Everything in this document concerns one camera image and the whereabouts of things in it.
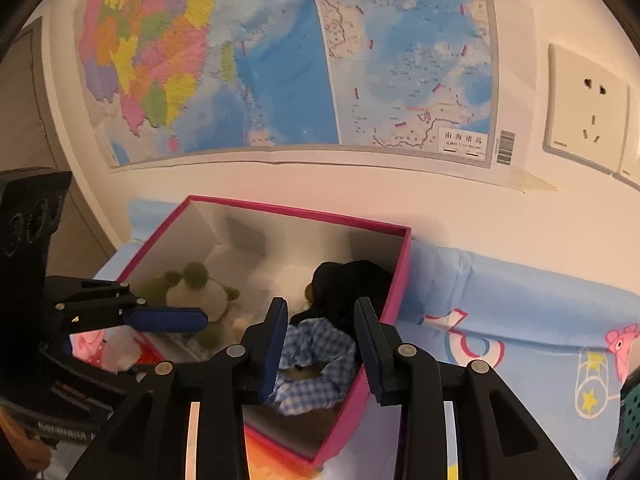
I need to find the black soft toy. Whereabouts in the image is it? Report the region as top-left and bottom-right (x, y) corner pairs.
(290, 260), (393, 336)

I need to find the blue cartoon pig tablecloth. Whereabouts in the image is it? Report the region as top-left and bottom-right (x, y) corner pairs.
(96, 196), (639, 479)

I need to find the pink cardboard box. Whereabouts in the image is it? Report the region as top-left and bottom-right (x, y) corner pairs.
(115, 194), (414, 468)

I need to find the green frog plush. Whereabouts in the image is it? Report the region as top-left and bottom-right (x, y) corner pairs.
(132, 261), (241, 352)

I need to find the white wall socket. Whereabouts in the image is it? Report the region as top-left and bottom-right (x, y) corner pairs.
(544, 44), (629, 174)

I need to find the colourful wall map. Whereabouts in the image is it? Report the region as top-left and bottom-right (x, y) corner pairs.
(74, 0), (498, 168)

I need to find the teal perforated plastic chair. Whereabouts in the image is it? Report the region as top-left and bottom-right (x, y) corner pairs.
(608, 370), (640, 480)

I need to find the blue gingham scrunchie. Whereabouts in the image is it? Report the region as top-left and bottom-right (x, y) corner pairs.
(269, 318), (356, 416)

